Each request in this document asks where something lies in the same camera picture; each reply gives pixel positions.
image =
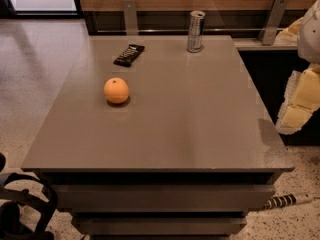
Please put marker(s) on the orange fruit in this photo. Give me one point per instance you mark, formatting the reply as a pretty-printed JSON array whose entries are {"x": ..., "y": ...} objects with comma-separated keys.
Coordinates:
[{"x": 116, "y": 90}]

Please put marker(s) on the black chair base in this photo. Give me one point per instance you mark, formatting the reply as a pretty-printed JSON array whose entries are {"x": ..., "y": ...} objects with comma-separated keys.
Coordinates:
[{"x": 10, "y": 226}]

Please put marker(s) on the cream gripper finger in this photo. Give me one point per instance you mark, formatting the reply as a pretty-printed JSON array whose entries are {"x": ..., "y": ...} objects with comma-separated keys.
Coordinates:
[
  {"x": 295, "y": 117},
  {"x": 307, "y": 92}
]

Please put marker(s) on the left metal bracket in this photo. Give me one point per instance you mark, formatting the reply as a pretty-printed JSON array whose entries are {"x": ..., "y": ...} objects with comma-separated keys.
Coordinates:
[{"x": 130, "y": 17}]

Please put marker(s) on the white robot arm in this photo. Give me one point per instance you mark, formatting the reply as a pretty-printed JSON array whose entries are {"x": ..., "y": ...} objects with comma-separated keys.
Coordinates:
[{"x": 308, "y": 46}]

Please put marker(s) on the right metal bracket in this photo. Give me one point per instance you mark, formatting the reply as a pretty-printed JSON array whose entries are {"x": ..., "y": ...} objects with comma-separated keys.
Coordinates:
[{"x": 268, "y": 33}]

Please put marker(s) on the black snack bar wrapper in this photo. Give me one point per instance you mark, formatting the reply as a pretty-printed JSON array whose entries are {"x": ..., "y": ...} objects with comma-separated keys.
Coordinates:
[{"x": 127, "y": 57}]

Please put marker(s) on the grey drawer cabinet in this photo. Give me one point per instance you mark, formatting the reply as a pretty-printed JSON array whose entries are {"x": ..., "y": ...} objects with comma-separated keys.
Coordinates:
[{"x": 187, "y": 155}]

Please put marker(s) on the silver redbull can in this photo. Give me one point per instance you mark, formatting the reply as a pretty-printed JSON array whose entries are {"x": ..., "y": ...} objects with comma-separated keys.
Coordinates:
[{"x": 197, "y": 19}]

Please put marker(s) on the metal bracket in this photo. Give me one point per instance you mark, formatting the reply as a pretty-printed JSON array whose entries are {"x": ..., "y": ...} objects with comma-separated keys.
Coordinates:
[
  {"x": 130, "y": 17},
  {"x": 268, "y": 33}
]

